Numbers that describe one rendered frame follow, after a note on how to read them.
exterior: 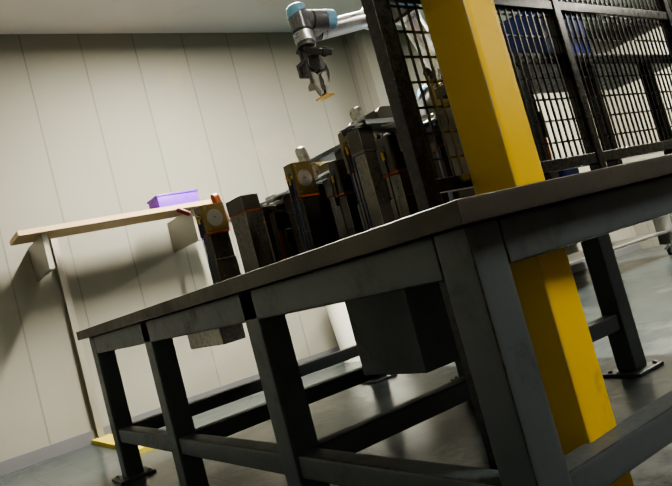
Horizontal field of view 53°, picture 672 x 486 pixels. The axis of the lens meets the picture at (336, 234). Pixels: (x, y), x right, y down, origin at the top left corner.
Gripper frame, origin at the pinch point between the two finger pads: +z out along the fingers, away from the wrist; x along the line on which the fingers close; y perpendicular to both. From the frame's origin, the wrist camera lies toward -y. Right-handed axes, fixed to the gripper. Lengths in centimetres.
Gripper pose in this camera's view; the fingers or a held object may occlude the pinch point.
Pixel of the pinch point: (323, 91)
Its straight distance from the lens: 249.4
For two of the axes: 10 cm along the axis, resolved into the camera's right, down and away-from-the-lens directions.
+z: 2.8, 9.5, -1.2
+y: -5.2, 2.5, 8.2
